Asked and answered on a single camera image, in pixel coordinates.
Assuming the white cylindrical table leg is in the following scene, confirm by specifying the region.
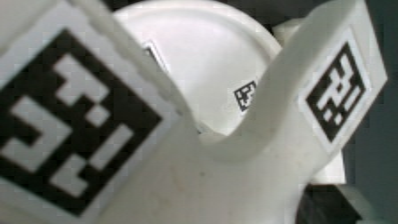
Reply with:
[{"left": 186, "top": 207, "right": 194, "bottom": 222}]
[{"left": 114, "top": 0, "right": 281, "bottom": 135}]

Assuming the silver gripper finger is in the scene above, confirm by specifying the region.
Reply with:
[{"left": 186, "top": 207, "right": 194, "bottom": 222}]
[{"left": 296, "top": 185, "right": 363, "bottom": 224}]

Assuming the white cross-shaped table base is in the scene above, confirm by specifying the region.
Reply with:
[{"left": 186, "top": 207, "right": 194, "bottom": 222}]
[{"left": 0, "top": 0, "right": 388, "bottom": 224}]

